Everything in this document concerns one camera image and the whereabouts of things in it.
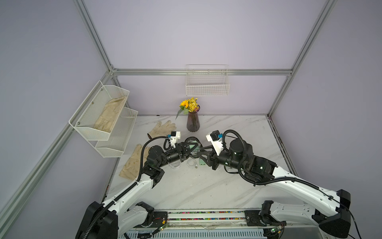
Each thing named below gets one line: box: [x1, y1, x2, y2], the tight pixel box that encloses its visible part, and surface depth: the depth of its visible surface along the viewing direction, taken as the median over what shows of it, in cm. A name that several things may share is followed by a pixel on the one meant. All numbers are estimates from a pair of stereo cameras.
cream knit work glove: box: [147, 119, 177, 139], surface depth 115 cm
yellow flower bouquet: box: [175, 97, 200, 120], surface depth 95 cm
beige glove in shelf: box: [93, 95, 128, 133], surface depth 81 cm
